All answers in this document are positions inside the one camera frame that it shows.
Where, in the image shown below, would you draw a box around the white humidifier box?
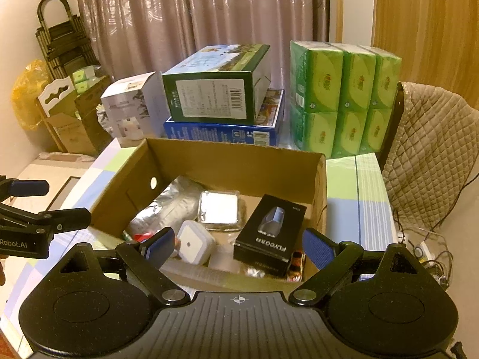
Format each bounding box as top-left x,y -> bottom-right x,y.
100,71 -> 169,148

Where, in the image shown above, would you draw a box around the tangled cables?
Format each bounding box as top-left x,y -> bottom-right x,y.
393,209 -> 455,288

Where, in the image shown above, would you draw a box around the clear plastic bag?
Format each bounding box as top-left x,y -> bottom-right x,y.
96,103 -> 115,137

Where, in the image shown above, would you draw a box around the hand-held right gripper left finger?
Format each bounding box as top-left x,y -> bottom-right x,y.
60,227 -> 191,305

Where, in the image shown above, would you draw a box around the brown patterned curtain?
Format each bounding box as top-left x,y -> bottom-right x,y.
73,0 -> 330,83

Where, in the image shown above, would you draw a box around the yellow plastic bag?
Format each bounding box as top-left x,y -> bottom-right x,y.
11,59 -> 51,131

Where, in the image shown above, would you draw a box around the blue carton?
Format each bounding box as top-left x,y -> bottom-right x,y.
163,89 -> 286,147

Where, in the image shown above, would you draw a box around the silver foil pouch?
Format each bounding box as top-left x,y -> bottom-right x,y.
125,175 -> 210,240

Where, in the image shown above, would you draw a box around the green tissue multipack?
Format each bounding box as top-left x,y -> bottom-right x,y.
290,40 -> 403,159

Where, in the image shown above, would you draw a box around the clear bag with hooks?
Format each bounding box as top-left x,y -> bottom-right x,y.
197,191 -> 240,227

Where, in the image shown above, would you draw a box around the small toy car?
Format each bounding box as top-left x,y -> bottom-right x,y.
286,250 -> 305,282

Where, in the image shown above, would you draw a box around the black folding ladder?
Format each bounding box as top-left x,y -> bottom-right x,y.
35,0 -> 101,79

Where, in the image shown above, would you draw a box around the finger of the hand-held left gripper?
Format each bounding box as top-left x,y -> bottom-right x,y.
0,204 -> 92,234
0,174 -> 50,204

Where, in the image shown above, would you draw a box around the green carton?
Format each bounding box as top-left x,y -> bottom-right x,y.
162,44 -> 272,125

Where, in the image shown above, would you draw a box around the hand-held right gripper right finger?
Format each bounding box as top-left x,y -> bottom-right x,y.
288,228 -> 427,305

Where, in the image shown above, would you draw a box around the wooden door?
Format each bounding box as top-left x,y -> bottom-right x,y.
372,0 -> 479,111

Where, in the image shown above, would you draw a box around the beige quilted chair cover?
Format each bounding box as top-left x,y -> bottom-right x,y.
382,81 -> 479,232

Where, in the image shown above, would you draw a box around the white square night light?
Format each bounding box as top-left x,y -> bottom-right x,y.
176,220 -> 217,266

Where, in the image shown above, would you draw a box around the cardboard box with white flap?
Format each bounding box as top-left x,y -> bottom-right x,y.
37,65 -> 113,154

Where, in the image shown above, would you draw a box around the black power cable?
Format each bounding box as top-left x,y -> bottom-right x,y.
430,172 -> 479,232

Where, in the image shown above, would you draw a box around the black product box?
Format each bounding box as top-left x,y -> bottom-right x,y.
233,194 -> 307,278

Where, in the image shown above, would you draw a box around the small green tissue packs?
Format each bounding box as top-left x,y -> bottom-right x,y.
73,66 -> 96,94

